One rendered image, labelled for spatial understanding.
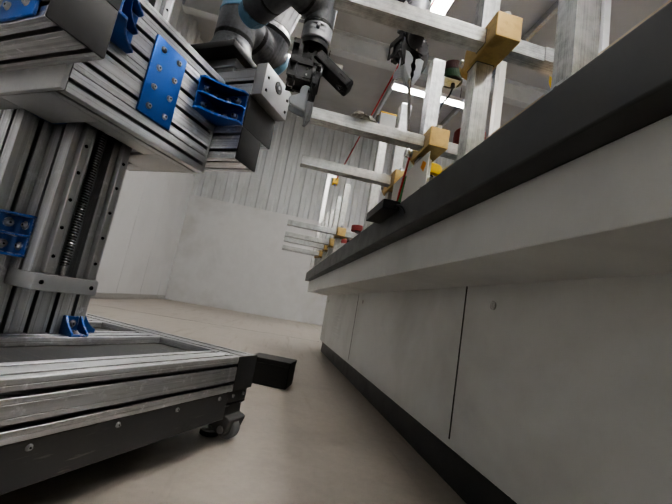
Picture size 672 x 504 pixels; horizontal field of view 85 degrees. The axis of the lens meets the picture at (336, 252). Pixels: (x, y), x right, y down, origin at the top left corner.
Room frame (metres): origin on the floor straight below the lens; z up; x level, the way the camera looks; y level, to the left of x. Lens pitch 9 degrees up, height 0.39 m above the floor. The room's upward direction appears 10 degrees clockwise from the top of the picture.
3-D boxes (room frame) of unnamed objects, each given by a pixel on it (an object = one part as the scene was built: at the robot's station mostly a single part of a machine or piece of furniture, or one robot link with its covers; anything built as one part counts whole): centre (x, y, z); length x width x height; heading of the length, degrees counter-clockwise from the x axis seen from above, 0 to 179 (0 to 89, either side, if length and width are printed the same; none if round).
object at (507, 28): (0.64, -0.23, 0.95); 0.13 x 0.06 x 0.05; 9
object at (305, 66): (0.82, 0.15, 0.97); 0.09 x 0.08 x 0.12; 99
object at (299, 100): (0.81, 0.14, 0.86); 0.06 x 0.03 x 0.09; 99
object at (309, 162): (1.11, -0.06, 0.82); 0.43 x 0.03 x 0.04; 99
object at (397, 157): (1.16, -0.15, 0.89); 0.03 x 0.03 x 0.48; 9
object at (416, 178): (0.94, -0.16, 0.75); 0.26 x 0.01 x 0.10; 9
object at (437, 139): (0.89, -0.19, 0.85); 0.13 x 0.06 x 0.05; 9
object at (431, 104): (0.91, -0.19, 0.88); 0.03 x 0.03 x 0.48; 9
